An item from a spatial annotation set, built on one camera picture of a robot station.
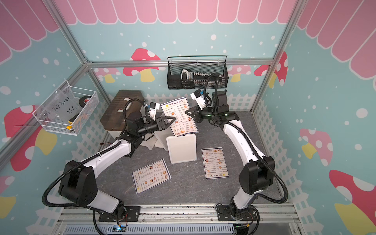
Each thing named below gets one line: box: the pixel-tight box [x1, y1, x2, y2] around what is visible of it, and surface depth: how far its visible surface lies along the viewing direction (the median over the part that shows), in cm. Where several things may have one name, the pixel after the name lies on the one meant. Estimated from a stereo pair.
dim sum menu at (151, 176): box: [131, 158, 172, 195], surface depth 89 cm
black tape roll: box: [78, 95, 92, 108], surface depth 81 cm
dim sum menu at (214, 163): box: [201, 146, 230, 180], surface depth 94 cm
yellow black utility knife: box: [66, 112, 81, 130], surface depth 65 cm
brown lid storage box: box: [99, 90, 144, 132], surface depth 103 cm
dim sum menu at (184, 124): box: [160, 96, 199, 137], surface depth 76 cm
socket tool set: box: [180, 68, 225, 87], surface depth 91 cm
